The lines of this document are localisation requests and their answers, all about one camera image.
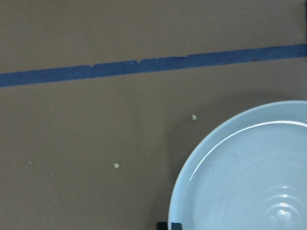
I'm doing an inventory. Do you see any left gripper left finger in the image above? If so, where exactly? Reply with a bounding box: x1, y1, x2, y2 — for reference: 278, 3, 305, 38
156, 222, 167, 230

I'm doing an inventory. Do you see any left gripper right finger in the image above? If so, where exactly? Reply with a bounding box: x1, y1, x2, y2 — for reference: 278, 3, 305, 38
171, 222, 183, 230

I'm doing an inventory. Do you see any light blue plate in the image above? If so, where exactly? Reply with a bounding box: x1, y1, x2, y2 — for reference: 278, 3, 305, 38
168, 101, 307, 230

